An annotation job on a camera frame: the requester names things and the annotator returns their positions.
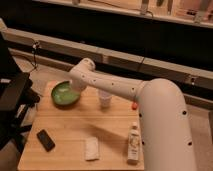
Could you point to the white folded cloth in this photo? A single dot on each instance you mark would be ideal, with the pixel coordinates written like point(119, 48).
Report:
point(91, 149)

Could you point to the white lotion bottle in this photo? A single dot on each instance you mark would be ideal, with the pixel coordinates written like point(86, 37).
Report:
point(133, 152)

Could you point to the green ceramic bowl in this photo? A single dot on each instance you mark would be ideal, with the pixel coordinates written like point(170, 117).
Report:
point(63, 95)

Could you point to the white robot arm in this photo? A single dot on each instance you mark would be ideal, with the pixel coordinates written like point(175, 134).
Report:
point(164, 121)

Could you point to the white plastic cup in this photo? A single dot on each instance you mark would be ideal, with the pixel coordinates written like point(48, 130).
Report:
point(104, 98)

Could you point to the black smartphone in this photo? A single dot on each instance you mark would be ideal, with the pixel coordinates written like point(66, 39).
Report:
point(45, 140)

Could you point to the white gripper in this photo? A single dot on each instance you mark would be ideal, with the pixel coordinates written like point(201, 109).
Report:
point(77, 85)

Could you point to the small orange object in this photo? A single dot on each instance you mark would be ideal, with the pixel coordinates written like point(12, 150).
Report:
point(134, 106)

